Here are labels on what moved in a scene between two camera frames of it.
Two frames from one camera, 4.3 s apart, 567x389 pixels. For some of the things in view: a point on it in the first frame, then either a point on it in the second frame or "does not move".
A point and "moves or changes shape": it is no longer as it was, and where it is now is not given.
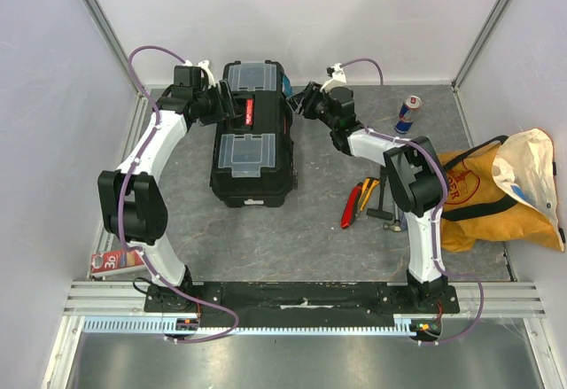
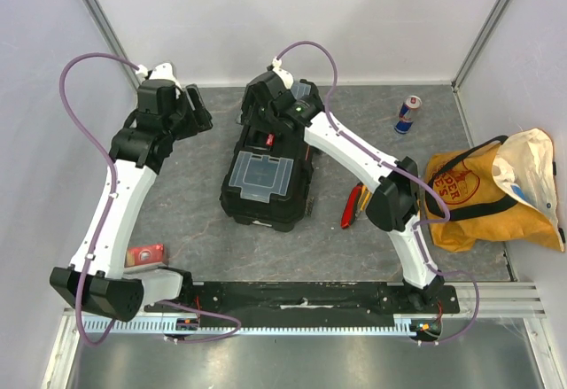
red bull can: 406,113 does not move
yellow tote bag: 501,190 does not move
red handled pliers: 351,206 does not move
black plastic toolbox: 253,158 moves or changes shape
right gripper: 305,102 → 250,97
